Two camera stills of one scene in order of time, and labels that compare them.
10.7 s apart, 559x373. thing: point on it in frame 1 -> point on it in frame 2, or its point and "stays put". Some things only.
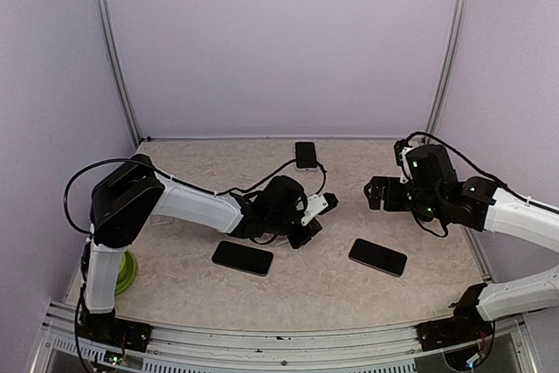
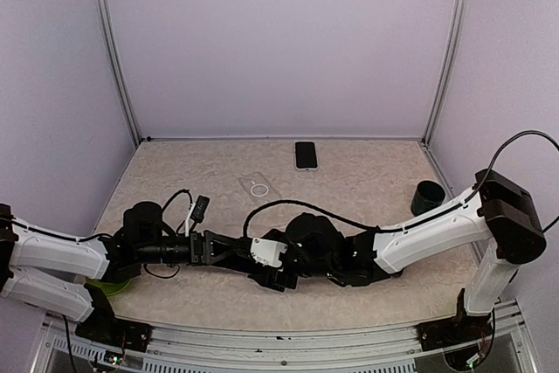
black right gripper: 379,183 -> 275,281
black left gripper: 298,241 -> 200,252
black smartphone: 306,156 stays put
